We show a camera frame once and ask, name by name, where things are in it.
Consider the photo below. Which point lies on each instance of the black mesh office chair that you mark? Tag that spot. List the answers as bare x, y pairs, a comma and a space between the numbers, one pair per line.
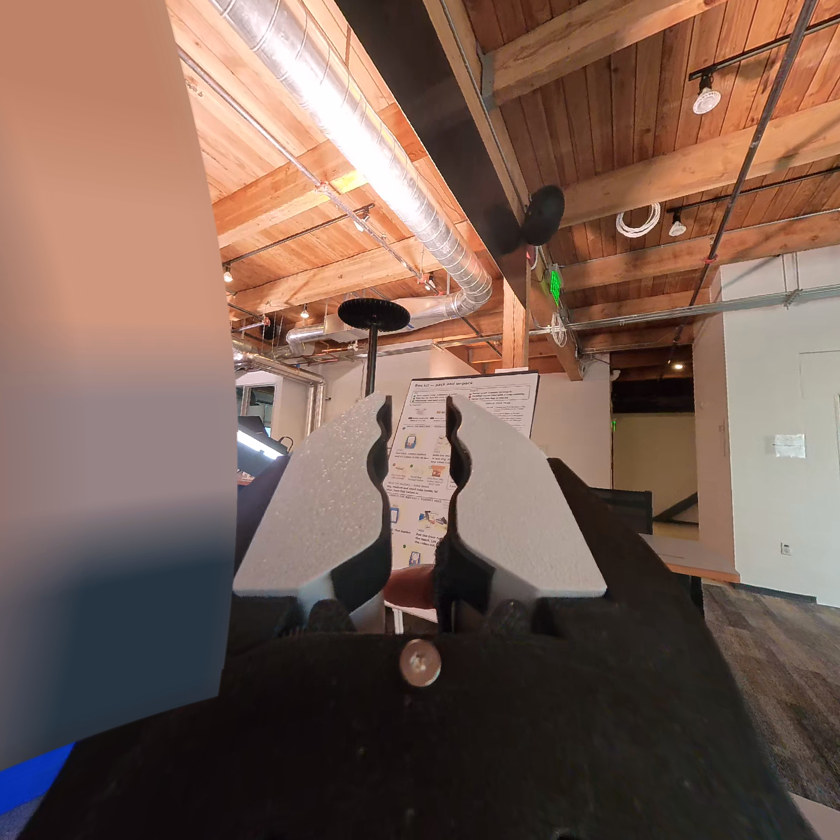
623, 508

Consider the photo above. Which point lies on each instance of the printed instruction sign board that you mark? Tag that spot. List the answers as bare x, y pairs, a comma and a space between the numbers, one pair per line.
495, 397

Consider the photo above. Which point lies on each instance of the white paper wall notice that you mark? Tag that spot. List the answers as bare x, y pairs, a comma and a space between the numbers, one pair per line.
789, 445

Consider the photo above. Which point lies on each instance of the bright led light panel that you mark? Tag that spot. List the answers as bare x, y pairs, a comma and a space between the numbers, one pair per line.
259, 446

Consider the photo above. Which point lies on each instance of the white track spotlight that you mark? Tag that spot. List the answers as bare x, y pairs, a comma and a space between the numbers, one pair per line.
707, 98
677, 226

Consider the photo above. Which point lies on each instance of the black floor lamp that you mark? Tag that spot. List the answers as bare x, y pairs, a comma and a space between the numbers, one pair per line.
374, 313

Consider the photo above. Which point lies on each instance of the person's right hand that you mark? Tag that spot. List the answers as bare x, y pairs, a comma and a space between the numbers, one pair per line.
407, 584

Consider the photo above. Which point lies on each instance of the green exit sign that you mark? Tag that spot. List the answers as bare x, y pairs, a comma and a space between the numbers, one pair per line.
555, 285

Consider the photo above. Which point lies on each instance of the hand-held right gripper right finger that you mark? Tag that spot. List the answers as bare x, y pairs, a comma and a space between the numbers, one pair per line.
518, 512

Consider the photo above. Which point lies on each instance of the grey top wooden desk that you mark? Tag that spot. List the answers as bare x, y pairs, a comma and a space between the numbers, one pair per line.
689, 558

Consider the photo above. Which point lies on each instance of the silver ceiling air duct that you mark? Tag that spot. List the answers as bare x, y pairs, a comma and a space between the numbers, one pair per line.
341, 111

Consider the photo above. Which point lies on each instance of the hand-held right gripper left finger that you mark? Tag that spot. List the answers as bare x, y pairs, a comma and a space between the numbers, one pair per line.
315, 499

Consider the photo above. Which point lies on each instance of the black round ceiling speaker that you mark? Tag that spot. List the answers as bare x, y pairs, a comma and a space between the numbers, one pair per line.
543, 213

